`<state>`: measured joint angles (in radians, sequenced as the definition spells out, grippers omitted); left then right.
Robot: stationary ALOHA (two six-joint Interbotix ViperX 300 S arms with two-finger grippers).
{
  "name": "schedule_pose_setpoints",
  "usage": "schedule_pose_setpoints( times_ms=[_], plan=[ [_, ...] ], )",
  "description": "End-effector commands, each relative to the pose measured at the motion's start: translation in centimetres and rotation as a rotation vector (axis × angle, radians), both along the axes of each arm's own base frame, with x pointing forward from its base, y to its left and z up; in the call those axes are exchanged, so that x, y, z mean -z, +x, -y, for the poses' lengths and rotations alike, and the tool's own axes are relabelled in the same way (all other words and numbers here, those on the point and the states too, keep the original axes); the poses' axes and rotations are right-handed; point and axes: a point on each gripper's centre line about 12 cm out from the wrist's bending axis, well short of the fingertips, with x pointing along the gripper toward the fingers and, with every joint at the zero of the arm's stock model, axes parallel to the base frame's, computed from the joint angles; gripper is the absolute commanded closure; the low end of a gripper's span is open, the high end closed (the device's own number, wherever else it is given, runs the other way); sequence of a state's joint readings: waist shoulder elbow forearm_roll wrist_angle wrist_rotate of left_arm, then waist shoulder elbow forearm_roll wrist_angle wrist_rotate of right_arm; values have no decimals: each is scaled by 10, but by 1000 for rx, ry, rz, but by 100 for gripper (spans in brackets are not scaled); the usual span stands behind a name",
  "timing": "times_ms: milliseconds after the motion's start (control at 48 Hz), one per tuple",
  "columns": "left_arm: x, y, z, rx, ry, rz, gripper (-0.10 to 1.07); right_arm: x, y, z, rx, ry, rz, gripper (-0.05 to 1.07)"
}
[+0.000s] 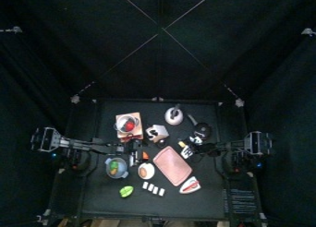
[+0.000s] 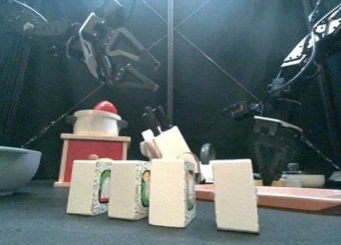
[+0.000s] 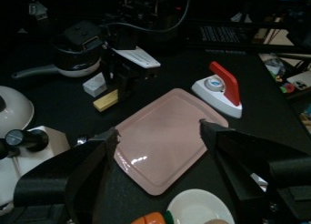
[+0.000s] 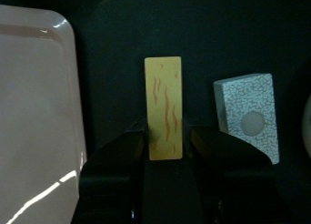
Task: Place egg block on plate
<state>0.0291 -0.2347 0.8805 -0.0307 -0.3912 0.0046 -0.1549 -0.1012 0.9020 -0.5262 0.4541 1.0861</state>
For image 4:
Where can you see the white round object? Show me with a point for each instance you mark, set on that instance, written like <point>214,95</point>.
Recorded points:
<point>308,127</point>

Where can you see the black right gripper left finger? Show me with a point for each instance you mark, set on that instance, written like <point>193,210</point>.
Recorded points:
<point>116,173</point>

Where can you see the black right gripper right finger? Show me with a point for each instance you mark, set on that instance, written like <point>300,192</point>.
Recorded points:
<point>232,173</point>

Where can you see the grey patterned block with circle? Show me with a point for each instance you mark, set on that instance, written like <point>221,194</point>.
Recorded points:
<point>252,109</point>

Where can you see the yellow wood-grain block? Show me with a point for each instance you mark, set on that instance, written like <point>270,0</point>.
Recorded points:
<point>165,106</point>

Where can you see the white plastic tray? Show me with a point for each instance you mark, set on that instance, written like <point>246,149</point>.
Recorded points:
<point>37,118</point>

